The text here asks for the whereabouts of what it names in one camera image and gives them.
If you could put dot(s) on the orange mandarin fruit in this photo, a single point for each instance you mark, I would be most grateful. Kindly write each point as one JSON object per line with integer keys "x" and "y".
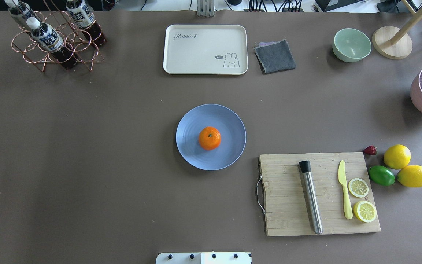
{"x": 209, "y": 138}

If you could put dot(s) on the blue round plate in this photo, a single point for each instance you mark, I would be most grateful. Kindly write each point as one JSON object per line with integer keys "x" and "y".
{"x": 227, "y": 122}

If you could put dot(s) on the cream rabbit tray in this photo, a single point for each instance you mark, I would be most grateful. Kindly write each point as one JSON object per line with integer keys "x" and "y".
{"x": 205, "y": 50}

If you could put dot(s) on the grey folded cloth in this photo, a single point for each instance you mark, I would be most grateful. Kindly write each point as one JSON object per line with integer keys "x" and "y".
{"x": 274, "y": 56}

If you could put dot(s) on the steel muddler black tip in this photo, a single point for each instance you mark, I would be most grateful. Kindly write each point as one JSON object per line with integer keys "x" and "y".
{"x": 305, "y": 168}

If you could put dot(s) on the wooden cutting board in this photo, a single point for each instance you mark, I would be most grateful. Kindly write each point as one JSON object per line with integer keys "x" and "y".
{"x": 285, "y": 200}

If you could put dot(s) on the yellow plastic knife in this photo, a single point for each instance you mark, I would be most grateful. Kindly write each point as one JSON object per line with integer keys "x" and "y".
{"x": 348, "y": 212}

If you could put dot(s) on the upper lemon slice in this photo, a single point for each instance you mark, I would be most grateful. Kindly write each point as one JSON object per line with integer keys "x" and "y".
{"x": 358, "y": 188}

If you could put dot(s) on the red strawberry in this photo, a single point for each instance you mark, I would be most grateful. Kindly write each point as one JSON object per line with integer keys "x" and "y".
{"x": 370, "y": 150}

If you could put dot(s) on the mint green bowl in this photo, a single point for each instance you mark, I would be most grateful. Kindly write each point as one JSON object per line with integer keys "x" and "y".
{"x": 351, "y": 45}

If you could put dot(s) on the lower lemon half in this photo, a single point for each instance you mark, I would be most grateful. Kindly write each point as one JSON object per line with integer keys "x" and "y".
{"x": 365, "y": 211}

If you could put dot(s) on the green lime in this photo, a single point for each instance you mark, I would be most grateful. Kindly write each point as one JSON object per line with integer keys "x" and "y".
{"x": 381, "y": 175}

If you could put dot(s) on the tea bottle right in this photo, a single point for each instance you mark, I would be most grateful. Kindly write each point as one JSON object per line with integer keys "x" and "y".
{"x": 85, "y": 20}

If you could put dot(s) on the tea bottle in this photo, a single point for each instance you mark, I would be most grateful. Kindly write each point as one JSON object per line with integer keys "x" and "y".
{"x": 85, "y": 20}
{"x": 20, "y": 12}
{"x": 50, "y": 41}

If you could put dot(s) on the upper whole lemon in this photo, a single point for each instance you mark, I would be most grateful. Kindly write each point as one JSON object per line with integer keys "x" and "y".
{"x": 397, "y": 157}

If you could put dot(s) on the whole lemon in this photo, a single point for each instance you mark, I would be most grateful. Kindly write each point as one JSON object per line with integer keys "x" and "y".
{"x": 410, "y": 176}
{"x": 397, "y": 157}

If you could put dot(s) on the tea bottle middle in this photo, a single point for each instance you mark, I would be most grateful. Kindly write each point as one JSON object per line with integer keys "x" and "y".
{"x": 50, "y": 41}

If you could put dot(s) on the wooden cup stand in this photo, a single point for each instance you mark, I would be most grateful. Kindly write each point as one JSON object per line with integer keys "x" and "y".
{"x": 395, "y": 43}

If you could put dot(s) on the lower whole lemon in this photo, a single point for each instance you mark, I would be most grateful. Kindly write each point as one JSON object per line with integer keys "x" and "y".
{"x": 410, "y": 176}

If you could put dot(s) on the tea bottle left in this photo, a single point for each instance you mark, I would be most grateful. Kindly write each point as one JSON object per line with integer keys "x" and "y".
{"x": 20, "y": 12}

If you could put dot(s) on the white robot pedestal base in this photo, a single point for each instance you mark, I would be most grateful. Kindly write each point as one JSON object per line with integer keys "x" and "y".
{"x": 204, "y": 258}

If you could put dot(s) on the copper wire bottle rack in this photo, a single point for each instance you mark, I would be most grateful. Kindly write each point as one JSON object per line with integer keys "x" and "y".
{"x": 67, "y": 36}

